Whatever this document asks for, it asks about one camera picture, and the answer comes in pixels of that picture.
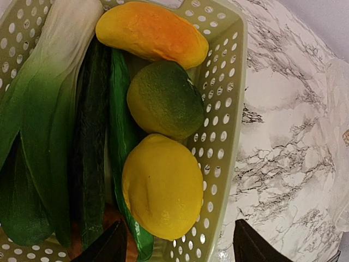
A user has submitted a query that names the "green lime toy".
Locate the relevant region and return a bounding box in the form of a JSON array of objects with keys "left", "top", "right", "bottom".
[{"left": 127, "top": 61, "right": 205, "bottom": 140}]

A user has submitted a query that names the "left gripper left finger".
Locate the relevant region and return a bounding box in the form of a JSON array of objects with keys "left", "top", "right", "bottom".
[{"left": 69, "top": 220, "right": 128, "bottom": 261}]

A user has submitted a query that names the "green bok choy toy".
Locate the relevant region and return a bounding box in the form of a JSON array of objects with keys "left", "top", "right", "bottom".
[{"left": 1, "top": 1, "right": 103, "bottom": 248}]

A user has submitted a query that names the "orange yellow mango toy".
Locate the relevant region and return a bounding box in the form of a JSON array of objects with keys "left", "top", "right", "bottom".
[{"left": 95, "top": 1, "right": 209, "bottom": 69}]

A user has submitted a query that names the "green perforated plastic basket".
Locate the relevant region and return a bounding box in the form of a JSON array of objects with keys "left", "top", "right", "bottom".
[{"left": 1, "top": 1, "right": 248, "bottom": 261}]

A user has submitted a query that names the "brown orange round toy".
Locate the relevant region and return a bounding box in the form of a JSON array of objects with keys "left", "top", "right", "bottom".
[{"left": 67, "top": 204, "right": 138, "bottom": 261}]

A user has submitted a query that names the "bright green pepper toy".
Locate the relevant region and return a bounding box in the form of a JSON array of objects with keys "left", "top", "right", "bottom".
[{"left": 109, "top": 49, "right": 154, "bottom": 261}]

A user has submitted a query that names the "clear zip top bag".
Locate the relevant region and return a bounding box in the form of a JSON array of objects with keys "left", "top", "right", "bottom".
[{"left": 326, "top": 58, "right": 348, "bottom": 232}]

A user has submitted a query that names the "yellow lemon toy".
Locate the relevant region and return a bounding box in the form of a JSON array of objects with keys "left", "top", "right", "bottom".
[{"left": 122, "top": 134, "right": 203, "bottom": 241}]

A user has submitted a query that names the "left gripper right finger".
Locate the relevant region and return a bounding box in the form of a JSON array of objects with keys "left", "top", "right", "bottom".
[{"left": 234, "top": 219, "right": 292, "bottom": 262}]

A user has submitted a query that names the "dark green cucumber toy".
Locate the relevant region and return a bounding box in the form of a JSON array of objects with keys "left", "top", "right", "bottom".
[{"left": 70, "top": 38, "right": 111, "bottom": 250}]

